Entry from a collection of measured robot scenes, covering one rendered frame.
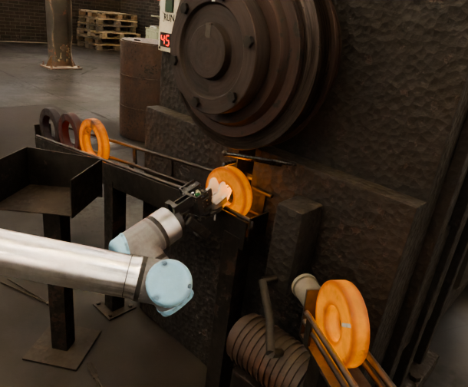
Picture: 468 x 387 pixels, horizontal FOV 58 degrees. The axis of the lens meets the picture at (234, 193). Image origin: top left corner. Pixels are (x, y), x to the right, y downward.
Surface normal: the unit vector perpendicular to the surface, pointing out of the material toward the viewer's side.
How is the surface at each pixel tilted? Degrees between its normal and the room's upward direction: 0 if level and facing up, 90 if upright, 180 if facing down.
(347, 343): 90
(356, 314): 40
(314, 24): 90
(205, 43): 90
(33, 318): 0
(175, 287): 52
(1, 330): 0
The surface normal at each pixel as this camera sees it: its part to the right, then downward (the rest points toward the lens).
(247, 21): -0.68, 0.21
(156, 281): 0.29, -0.24
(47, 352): 0.11, -0.91
